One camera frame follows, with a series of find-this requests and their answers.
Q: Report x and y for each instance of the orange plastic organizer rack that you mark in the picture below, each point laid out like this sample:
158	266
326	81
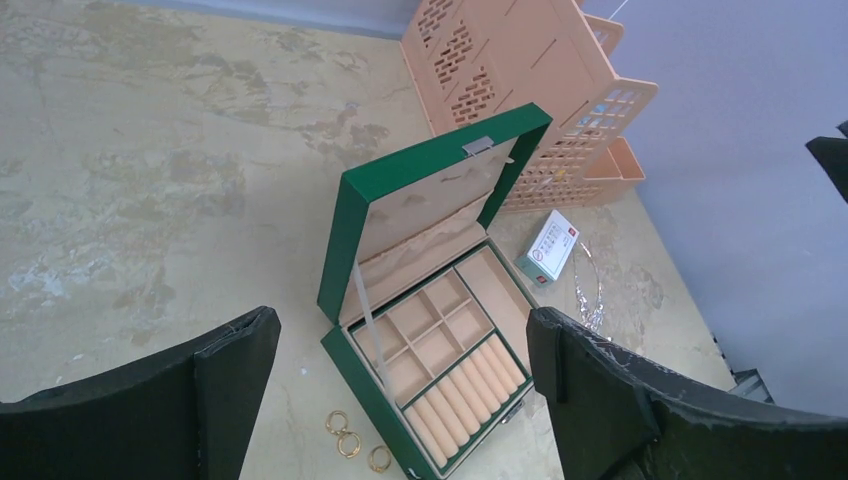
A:
473	59

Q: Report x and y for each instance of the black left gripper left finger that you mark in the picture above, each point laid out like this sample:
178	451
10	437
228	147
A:
186	412

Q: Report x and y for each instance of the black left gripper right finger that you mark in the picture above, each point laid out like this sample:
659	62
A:
618	415

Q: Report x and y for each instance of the green jewelry box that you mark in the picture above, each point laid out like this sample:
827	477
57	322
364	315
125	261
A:
428	317

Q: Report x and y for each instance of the small white green box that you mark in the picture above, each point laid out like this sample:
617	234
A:
546	255

